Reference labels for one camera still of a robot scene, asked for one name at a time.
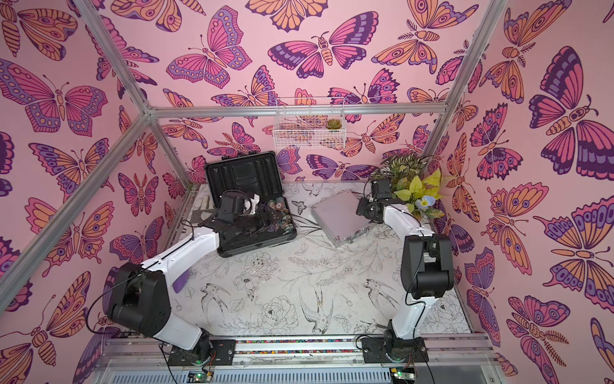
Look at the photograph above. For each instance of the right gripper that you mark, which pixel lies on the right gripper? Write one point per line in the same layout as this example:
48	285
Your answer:
364	208

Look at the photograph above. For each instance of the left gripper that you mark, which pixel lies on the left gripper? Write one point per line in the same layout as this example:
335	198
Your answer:
265	225

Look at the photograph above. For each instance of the large black poker case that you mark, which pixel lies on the large black poker case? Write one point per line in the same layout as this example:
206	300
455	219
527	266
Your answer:
259	174

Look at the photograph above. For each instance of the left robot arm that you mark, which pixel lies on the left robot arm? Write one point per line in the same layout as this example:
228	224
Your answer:
140	297

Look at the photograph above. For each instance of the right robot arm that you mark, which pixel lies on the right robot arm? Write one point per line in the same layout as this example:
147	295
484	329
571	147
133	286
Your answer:
426	274

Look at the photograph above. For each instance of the potted green plant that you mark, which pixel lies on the potted green plant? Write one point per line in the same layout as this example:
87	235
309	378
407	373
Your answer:
419	192

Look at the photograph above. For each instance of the pink purple garden trowel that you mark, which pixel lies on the pink purple garden trowel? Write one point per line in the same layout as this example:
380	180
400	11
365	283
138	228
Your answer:
180	283

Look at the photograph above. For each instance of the small succulent in basket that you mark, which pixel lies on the small succulent in basket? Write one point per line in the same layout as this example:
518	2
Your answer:
334	124

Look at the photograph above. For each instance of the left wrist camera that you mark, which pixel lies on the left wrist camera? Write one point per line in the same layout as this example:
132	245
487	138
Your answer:
236	202

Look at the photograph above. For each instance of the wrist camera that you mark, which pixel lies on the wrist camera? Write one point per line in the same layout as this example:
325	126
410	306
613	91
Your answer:
236	202
381	190

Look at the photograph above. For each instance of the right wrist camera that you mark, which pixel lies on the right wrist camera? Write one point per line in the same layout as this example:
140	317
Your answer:
381	190

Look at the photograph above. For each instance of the white wire basket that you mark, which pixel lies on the white wire basket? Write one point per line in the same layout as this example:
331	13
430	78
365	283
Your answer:
301	122

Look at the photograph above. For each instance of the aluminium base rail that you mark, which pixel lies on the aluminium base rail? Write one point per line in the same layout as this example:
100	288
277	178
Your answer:
439	358

